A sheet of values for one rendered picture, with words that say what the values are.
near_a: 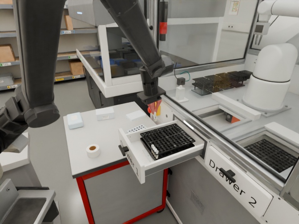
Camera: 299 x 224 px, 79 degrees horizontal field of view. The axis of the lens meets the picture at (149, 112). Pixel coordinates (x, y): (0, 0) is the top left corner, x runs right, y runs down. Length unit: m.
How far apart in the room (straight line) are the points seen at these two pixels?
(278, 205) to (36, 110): 0.76
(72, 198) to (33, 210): 1.35
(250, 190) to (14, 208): 0.73
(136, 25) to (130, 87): 1.25
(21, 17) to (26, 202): 0.44
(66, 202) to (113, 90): 1.06
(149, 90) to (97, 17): 0.88
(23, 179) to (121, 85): 0.94
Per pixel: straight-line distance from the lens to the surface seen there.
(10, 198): 0.60
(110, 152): 1.07
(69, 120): 1.35
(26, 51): 0.36
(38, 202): 0.58
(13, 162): 1.23
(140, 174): 0.78
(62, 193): 1.98
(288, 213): 0.78
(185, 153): 0.87
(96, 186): 1.14
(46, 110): 0.50
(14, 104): 0.56
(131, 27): 0.40
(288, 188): 0.72
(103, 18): 1.46
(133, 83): 1.63
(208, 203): 1.12
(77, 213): 1.81
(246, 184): 0.80
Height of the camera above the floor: 1.46
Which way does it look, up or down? 30 degrees down
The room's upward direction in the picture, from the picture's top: straight up
